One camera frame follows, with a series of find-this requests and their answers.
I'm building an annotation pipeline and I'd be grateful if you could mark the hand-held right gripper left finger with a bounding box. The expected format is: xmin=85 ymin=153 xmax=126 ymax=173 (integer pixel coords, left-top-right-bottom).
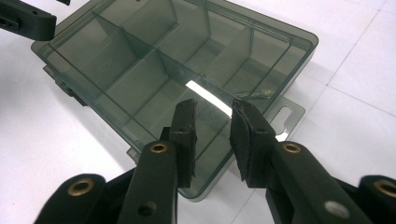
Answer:
xmin=117 ymin=98 xmax=199 ymax=224

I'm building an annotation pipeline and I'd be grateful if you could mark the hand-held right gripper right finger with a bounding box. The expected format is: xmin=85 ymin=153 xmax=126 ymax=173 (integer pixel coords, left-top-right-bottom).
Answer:
xmin=229 ymin=98 xmax=375 ymax=224

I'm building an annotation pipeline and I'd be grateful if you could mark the grey transparent compartment box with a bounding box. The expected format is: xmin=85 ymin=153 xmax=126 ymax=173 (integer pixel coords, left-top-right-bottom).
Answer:
xmin=31 ymin=0 xmax=319 ymax=200

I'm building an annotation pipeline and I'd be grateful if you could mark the white board table cover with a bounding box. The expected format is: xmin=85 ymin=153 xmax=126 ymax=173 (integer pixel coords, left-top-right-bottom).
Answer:
xmin=0 ymin=0 xmax=396 ymax=224

